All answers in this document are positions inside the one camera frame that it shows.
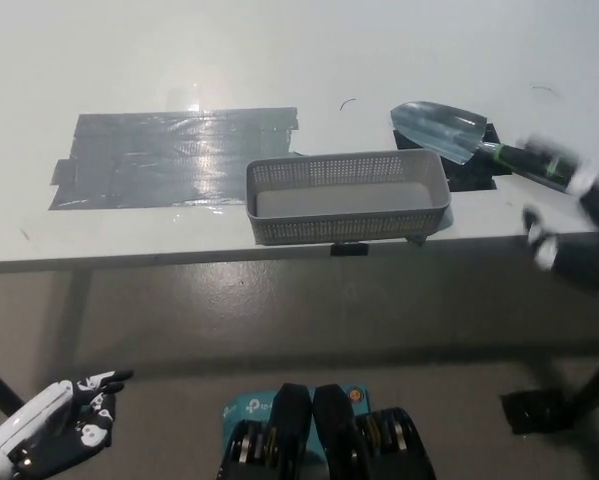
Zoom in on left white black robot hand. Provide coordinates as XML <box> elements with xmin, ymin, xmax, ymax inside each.
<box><xmin>0</xmin><ymin>369</ymin><xmax>135</xmax><ymax>471</ymax></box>

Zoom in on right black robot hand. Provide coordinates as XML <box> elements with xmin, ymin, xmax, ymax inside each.
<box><xmin>521</xmin><ymin>133</ymin><xmax>599</xmax><ymax>297</ymax></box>

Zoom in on garden trowel green black handle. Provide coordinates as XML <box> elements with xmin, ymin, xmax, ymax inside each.
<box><xmin>389</xmin><ymin>99</ymin><xmax>580</xmax><ymax>194</ymax></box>

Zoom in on robot body black teal blocks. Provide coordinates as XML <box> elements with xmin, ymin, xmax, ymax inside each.
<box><xmin>216</xmin><ymin>382</ymin><xmax>438</xmax><ymax>480</ymax></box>

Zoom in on black tape patch on table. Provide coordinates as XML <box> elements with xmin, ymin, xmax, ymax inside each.
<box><xmin>392</xmin><ymin>122</ymin><xmax>500</xmax><ymax>194</ymax></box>

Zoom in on black tape patch on floor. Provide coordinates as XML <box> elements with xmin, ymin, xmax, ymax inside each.
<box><xmin>499</xmin><ymin>388</ymin><xmax>580</xmax><ymax>435</ymax></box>

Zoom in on small black tape strip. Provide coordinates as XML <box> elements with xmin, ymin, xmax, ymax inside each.
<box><xmin>330</xmin><ymin>241</ymin><xmax>370</xmax><ymax>259</ymax></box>

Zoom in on grey perforated plastic basket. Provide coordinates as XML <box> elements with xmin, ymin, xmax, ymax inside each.
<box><xmin>245</xmin><ymin>149</ymin><xmax>453</xmax><ymax>247</ymax></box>

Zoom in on large grey duct tape patch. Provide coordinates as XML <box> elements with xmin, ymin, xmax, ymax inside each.
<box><xmin>47</xmin><ymin>105</ymin><xmax>310</xmax><ymax>212</ymax></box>

